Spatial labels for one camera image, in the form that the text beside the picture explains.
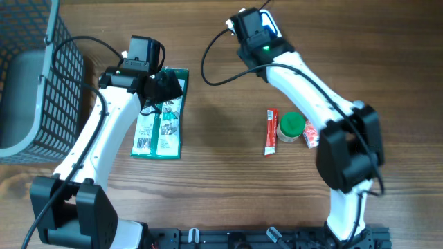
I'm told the black camera cable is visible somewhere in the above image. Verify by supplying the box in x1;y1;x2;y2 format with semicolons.
21;35;125;249
200;27;386;248

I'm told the white barcode scanner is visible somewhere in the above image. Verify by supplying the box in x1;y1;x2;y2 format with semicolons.
260;10;282;37

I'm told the black right camera cable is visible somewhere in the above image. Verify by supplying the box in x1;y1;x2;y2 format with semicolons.
200;27;386;248

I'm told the green sponge package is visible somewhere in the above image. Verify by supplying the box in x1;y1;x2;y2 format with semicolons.
131;68;189;160

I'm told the red patterned small carton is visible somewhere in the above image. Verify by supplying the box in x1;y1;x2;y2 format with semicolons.
303;120;319;149

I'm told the dark grey mesh basket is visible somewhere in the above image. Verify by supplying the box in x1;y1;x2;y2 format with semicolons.
1;1;84;164

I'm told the green lidded jar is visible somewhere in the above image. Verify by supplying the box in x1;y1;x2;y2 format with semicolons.
277;112;305;143

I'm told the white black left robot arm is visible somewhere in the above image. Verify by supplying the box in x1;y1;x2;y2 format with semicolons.
29;36;183;248

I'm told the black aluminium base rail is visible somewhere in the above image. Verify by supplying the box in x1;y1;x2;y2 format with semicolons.
141;226;392;249

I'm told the black left camera cable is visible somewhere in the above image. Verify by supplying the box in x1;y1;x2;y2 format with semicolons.
21;35;125;249

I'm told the red stick packet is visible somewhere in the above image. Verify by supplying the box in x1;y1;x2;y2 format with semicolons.
264;108;278;157

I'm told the yellow dish soap bottle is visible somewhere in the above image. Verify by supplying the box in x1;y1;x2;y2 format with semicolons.
353;100;365;109

